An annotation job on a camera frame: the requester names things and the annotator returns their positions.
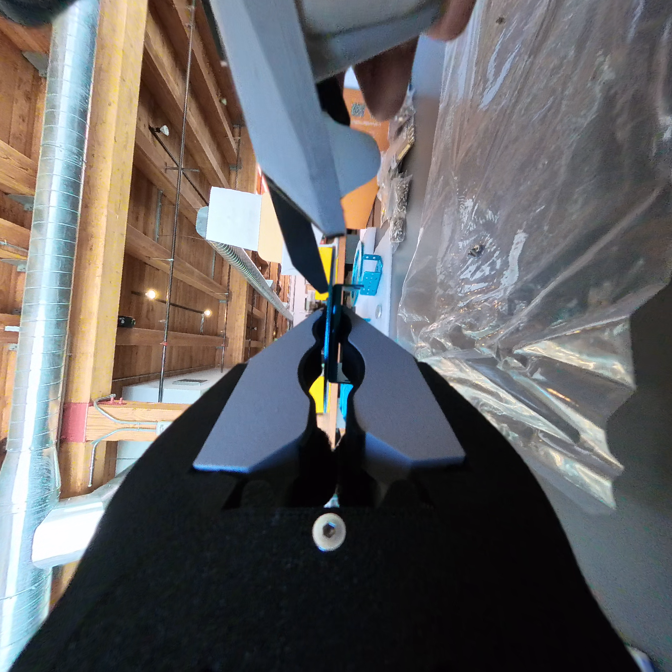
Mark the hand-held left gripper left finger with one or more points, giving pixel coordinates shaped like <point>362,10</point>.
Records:
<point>246,420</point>

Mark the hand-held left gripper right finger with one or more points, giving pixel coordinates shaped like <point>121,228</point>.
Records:
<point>404,409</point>

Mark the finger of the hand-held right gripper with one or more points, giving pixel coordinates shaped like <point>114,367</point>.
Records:
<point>299,246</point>
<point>278,105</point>

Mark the blue servo mount bracket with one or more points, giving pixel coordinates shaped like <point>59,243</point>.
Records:
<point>349,287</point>

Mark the clear plastic bag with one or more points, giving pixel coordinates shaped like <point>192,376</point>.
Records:
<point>525,157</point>

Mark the person's right hand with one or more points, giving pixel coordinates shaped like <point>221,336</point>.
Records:
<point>386,84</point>

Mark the beige hanging panel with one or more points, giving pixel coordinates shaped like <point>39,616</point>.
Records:
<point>270,231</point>

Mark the yellow storage bin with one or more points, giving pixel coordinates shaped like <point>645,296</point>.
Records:
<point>326,267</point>
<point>317,393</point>

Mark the blue round metal base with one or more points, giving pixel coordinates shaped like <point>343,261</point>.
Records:
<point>354,273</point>

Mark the white hanging panel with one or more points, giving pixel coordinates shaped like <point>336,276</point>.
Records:
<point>233,218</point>

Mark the orange and white cardboard box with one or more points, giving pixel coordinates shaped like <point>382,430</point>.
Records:
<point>362,210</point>

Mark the white foam sheet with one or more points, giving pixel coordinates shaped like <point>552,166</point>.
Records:
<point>391,273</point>

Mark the pile of screw bags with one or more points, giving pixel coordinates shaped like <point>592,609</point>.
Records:
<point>399,173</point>

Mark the silver flexible duct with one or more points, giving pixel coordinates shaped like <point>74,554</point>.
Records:
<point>252,278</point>

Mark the wide blue perforated bracket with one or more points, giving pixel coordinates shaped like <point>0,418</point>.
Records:
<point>371,278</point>

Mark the large silver duct pipe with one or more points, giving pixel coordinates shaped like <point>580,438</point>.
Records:
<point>47,315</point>

